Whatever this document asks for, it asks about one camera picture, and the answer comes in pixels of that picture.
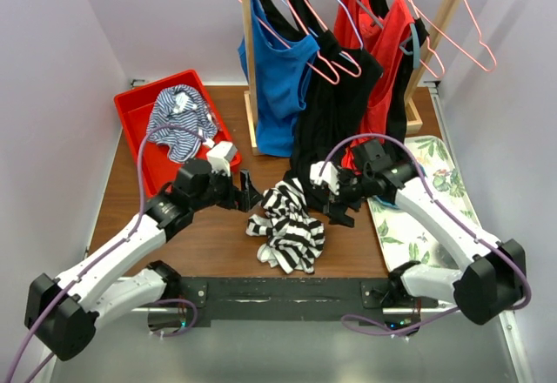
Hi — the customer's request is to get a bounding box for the pink wire hanger middle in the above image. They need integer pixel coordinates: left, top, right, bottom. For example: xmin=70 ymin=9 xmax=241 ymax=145
xmin=273 ymin=0 xmax=362 ymax=78

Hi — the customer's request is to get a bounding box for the floral pattern tray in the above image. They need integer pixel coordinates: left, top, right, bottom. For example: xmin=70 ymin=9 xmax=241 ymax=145
xmin=368 ymin=136 xmax=478 ymax=271

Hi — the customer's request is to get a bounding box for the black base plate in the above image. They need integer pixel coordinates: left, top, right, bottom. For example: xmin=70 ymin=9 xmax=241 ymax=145
xmin=173 ymin=276 xmax=423 ymax=327

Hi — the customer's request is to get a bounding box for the pink wire hanger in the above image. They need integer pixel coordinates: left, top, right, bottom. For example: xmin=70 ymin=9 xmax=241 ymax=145
xmin=257 ymin=0 xmax=340 ymax=85
xmin=406 ymin=0 xmax=497 ymax=79
xmin=273 ymin=0 xmax=362 ymax=78

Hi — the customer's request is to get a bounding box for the grey blue hanger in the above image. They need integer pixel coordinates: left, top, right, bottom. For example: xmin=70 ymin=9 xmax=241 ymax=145
xmin=354 ymin=0 xmax=426 ymax=69

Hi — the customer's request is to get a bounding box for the purple cable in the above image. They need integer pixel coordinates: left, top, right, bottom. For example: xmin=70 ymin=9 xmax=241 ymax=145
xmin=3 ymin=124 xmax=214 ymax=383
xmin=324 ymin=134 xmax=533 ymax=337

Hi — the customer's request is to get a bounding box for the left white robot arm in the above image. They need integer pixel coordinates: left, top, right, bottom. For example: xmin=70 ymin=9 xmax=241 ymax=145
xmin=24 ymin=158 xmax=262 ymax=361

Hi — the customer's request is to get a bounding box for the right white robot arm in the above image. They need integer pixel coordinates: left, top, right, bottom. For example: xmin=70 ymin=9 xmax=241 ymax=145
xmin=310 ymin=133 xmax=532 ymax=325

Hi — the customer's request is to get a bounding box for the aluminium frame rail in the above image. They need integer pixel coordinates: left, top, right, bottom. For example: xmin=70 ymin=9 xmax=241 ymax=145
xmin=37 ymin=300 xmax=532 ymax=382

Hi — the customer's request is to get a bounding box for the black red tank top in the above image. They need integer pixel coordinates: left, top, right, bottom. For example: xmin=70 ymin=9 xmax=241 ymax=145
xmin=369 ymin=0 xmax=413 ymax=142

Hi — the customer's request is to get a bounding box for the pink wire hanger left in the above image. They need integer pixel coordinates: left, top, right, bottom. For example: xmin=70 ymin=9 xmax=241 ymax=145
xmin=257 ymin=0 xmax=340 ymax=85

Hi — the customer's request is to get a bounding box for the black white striped tank top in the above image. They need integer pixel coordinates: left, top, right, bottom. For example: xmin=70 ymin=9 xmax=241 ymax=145
xmin=245 ymin=178 xmax=325 ymax=274

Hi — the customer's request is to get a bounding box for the blue white striped shirt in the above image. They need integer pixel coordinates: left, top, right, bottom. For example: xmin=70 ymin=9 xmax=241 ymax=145
xmin=146 ymin=84 xmax=220 ymax=164

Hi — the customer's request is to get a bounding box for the pink wire hanger far right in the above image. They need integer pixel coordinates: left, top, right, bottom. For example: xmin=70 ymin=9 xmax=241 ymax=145
xmin=406 ymin=0 xmax=497 ymax=79

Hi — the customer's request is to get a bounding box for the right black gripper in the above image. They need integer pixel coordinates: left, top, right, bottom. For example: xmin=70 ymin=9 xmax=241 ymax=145
xmin=323 ymin=167 xmax=373 ymax=228

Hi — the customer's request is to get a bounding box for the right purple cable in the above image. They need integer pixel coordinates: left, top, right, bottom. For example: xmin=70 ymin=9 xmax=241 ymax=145
xmin=324 ymin=134 xmax=533 ymax=337

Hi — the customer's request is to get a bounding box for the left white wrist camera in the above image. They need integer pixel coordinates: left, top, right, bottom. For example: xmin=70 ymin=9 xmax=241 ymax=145
xmin=205 ymin=141 xmax=238 ymax=177

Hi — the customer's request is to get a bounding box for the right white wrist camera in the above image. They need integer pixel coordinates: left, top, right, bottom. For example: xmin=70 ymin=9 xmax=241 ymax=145
xmin=309 ymin=161 xmax=340 ymax=195

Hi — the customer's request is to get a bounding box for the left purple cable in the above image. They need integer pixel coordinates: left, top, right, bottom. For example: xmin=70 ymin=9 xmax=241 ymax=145
xmin=3 ymin=124 xmax=214 ymax=383

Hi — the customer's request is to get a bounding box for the wooden clothes rack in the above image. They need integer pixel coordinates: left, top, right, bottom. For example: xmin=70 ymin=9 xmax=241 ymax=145
xmin=239 ymin=0 xmax=467 ymax=156

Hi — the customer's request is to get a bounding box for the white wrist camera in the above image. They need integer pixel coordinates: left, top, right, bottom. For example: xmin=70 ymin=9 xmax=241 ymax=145
xmin=205 ymin=141 xmax=238 ymax=177
xmin=309 ymin=161 xmax=340 ymax=195

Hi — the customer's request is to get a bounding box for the blue tank top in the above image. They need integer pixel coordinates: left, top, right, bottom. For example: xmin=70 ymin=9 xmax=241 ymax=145
xmin=251 ymin=0 xmax=319 ymax=158

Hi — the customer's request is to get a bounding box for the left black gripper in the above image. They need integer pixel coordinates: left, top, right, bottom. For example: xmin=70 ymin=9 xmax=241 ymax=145
xmin=191 ymin=164 xmax=262 ymax=212

